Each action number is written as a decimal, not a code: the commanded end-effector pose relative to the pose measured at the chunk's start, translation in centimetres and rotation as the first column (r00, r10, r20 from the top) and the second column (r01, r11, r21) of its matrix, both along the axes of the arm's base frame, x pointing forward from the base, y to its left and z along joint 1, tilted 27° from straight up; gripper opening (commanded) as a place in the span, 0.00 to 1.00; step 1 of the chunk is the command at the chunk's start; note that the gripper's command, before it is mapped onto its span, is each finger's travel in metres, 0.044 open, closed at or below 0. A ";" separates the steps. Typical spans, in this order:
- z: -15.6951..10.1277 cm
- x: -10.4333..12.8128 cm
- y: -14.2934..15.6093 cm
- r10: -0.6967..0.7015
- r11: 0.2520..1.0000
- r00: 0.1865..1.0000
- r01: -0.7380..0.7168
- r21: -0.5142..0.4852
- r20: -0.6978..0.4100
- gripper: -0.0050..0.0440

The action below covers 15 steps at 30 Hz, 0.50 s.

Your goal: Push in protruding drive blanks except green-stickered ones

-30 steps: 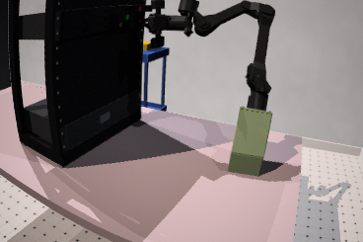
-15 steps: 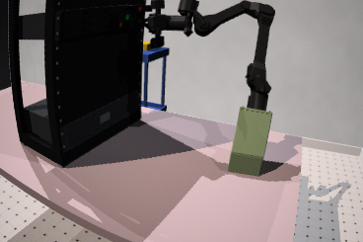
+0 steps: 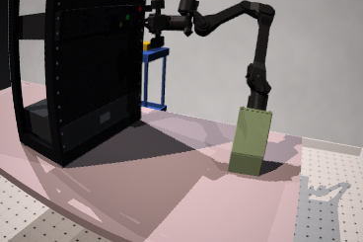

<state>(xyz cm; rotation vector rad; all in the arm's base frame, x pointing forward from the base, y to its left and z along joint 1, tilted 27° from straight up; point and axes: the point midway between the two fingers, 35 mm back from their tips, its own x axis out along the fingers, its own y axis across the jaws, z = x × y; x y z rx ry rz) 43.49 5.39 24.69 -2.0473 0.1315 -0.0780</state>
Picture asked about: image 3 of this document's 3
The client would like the black server rack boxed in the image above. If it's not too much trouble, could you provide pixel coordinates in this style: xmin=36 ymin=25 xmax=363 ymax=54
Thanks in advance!
xmin=9 ymin=0 xmax=152 ymax=168

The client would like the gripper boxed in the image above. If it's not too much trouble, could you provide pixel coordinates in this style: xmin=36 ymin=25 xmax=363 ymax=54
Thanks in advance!
xmin=137 ymin=0 xmax=174 ymax=48

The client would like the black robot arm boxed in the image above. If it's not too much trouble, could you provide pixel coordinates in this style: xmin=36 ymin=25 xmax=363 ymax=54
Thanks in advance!
xmin=147 ymin=0 xmax=275 ymax=111

